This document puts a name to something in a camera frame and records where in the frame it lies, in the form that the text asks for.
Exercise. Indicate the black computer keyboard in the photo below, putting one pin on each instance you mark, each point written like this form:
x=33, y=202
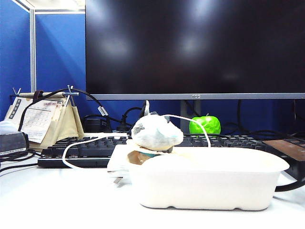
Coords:
x=90, y=148

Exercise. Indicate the white power adapter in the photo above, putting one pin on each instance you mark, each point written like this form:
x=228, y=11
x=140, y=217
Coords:
x=118, y=159

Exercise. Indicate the grey monitor stand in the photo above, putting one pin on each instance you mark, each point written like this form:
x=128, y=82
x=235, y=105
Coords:
x=184, y=112

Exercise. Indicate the green apple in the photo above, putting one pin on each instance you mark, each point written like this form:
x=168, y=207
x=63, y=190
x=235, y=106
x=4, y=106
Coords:
x=212, y=125

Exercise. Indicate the aluminium partition post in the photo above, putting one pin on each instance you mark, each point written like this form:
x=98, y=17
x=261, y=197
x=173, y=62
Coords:
x=33, y=47

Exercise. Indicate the black power brick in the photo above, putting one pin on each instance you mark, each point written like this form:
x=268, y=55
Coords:
x=91, y=125

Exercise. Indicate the white paper lunch box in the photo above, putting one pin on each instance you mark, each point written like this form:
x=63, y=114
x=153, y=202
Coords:
x=202, y=186

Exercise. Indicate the brown paper cup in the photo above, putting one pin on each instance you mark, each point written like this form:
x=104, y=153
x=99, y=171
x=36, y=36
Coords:
x=134, y=158

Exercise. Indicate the large black computer monitor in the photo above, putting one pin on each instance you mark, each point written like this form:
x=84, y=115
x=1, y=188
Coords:
x=190, y=47

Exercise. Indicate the paper desk calendar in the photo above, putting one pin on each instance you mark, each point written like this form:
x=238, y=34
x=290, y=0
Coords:
x=35, y=119

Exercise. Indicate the white grey fluffy plush toy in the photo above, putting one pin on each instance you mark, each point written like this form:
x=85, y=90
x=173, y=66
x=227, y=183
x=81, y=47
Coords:
x=155, y=133

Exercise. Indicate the cream canvas calendar base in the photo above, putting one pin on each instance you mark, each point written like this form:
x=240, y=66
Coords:
x=69, y=124

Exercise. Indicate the blue partition panel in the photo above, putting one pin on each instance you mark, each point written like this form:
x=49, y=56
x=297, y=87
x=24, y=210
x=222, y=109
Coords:
x=14, y=59

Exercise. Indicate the wooden metal calendar rod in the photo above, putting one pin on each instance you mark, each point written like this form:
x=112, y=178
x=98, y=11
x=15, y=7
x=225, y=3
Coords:
x=26, y=94

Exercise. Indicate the black device at left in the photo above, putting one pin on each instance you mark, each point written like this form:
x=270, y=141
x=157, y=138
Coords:
x=12, y=142

